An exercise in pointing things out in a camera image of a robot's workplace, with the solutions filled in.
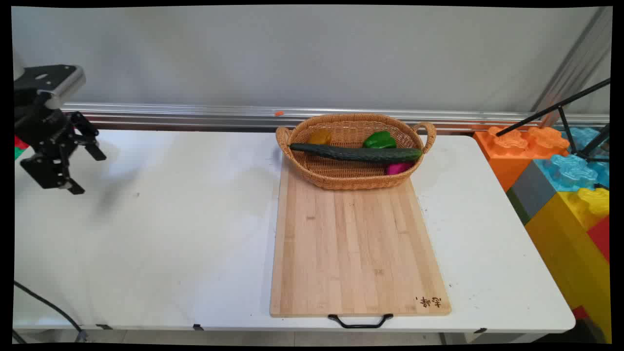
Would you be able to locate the woven wicker basket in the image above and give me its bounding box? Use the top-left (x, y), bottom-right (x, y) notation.
top-left (275, 113), bottom-right (437, 191)

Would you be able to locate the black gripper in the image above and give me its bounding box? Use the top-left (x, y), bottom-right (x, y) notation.
top-left (15, 103), bottom-right (107, 195)

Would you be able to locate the yellow giant building block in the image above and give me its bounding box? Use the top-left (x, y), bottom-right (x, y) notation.
top-left (525, 187), bottom-right (612, 343)

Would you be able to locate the red giant building block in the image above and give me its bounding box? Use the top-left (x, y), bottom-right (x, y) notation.
top-left (586, 214), bottom-right (611, 264)

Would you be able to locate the bamboo cutting board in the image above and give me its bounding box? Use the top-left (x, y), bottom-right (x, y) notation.
top-left (270, 156), bottom-right (452, 318)

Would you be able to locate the green bell pepper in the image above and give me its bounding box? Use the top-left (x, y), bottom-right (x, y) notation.
top-left (362, 131), bottom-right (397, 149)

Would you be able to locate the blue giant building block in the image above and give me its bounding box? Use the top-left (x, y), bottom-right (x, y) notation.
top-left (534, 127), bottom-right (611, 192)

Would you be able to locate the black tripod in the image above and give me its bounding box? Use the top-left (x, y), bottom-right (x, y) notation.
top-left (496, 78), bottom-right (611, 162)

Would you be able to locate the dark green cucumber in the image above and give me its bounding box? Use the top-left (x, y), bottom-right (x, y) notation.
top-left (289, 143), bottom-right (424, 164)

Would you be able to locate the aluminium rail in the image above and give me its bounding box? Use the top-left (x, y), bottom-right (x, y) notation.
top-left (61, 102), bottom-right (610, 133)

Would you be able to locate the orange giant building block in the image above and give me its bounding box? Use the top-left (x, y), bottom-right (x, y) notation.
top-left (473, 126), bottom-right (571, 192)

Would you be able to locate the grey giant building block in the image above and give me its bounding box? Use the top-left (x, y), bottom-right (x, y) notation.
top-left (506, 160), bottom-right (557, 226)

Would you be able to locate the thick black cable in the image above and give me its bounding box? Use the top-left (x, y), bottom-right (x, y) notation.
top-left (13, 281), bottom-right (89, 342)

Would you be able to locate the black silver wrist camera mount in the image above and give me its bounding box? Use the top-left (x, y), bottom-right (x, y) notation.
top-left (14, 64), bottom-right (86, 110)

